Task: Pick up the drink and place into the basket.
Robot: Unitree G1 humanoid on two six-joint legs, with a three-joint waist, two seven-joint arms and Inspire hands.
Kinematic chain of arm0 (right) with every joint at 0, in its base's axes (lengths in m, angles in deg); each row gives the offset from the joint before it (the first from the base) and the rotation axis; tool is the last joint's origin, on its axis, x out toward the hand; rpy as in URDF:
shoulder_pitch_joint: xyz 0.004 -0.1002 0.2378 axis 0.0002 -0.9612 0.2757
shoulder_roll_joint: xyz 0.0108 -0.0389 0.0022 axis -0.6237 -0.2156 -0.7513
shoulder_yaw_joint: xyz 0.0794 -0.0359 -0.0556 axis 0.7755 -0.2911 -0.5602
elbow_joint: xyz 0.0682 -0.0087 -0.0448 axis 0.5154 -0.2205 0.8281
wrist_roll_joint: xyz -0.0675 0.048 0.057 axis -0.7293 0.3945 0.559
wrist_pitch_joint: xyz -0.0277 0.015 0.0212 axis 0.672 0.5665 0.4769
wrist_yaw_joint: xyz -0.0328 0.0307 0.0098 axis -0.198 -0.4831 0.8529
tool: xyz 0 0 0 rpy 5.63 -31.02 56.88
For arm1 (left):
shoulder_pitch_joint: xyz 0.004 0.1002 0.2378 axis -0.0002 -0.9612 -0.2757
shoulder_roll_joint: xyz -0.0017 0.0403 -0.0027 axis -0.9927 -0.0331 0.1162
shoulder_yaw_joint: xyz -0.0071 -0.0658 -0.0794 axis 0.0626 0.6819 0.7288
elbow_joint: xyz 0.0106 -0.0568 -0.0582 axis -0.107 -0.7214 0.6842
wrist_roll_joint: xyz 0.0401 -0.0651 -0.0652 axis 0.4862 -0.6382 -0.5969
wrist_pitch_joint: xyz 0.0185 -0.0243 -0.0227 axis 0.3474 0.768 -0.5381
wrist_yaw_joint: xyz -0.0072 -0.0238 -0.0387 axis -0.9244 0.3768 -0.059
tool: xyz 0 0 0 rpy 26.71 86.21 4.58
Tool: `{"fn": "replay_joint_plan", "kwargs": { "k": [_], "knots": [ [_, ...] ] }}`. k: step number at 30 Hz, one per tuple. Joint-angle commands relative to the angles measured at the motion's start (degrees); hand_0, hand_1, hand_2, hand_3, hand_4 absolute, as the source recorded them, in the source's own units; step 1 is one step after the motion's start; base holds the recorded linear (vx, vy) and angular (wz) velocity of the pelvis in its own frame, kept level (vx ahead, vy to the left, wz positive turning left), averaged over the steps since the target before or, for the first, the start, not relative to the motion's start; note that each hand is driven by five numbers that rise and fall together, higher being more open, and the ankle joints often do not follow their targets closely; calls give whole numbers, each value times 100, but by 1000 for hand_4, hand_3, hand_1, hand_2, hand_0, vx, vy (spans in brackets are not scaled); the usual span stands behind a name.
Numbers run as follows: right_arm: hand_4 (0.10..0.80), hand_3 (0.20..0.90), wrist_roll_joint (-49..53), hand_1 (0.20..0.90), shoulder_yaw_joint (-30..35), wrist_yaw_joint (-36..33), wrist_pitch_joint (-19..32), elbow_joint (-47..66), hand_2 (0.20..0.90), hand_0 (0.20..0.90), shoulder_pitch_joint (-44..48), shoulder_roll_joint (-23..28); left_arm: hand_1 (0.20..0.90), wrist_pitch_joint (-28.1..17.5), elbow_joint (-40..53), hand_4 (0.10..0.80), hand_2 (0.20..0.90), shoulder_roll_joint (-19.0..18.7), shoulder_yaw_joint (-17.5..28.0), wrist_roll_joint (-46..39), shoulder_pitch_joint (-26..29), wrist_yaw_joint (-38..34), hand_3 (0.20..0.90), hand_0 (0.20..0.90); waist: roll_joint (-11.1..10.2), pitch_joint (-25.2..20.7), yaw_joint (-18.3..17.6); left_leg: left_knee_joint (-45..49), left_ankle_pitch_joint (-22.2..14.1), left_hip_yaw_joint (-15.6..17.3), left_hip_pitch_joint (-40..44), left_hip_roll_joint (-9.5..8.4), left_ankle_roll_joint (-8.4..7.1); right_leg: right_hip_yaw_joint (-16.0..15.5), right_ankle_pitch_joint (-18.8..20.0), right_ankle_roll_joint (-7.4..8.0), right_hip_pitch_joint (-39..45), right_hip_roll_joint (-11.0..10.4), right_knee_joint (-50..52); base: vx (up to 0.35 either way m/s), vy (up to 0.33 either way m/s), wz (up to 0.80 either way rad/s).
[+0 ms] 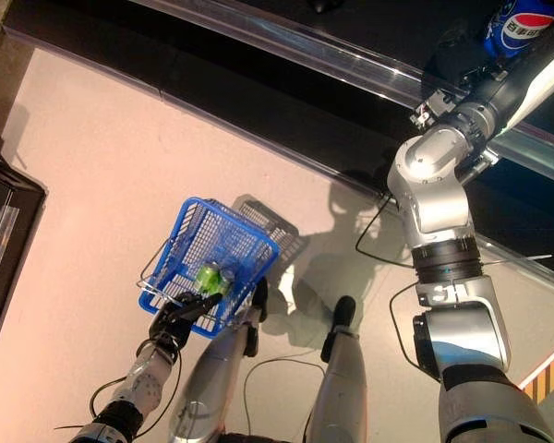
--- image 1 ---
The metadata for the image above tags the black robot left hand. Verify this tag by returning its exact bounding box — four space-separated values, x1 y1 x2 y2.
148 290 223 365

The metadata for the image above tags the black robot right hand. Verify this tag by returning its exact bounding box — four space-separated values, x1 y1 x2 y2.
422 18 554 136

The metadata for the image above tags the metal wire basket handle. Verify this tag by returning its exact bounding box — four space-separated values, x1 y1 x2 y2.
138 237 179 296

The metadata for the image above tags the Pepsi cola bottle blue cap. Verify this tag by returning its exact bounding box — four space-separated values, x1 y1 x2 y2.
483 0 554 59

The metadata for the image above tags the blue plastic shopping basket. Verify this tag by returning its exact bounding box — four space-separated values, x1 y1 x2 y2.
136 197 282 341

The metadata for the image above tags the green Sprite can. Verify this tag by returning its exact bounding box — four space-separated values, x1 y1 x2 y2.
194 260 235 296

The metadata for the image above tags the silver robot right leg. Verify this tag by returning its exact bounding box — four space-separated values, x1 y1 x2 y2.
304 294 369 443

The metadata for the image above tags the dark low display base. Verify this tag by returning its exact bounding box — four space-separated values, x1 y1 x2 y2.
0 133 47 365

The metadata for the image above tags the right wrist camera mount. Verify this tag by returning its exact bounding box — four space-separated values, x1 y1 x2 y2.
409 90 458 129

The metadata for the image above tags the black tether cable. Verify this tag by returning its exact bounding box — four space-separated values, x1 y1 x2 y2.
243 358 327 437

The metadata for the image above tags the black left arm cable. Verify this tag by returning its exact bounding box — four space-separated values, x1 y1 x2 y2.
90 343 184 437

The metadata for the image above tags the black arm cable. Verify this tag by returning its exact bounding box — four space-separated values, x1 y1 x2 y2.
354 193 444 382
90 343 184 437

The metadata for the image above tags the white cable tie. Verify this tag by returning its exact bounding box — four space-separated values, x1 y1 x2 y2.
479 252 554 268

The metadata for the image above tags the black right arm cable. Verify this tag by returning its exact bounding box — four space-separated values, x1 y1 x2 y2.
354 193 444 382

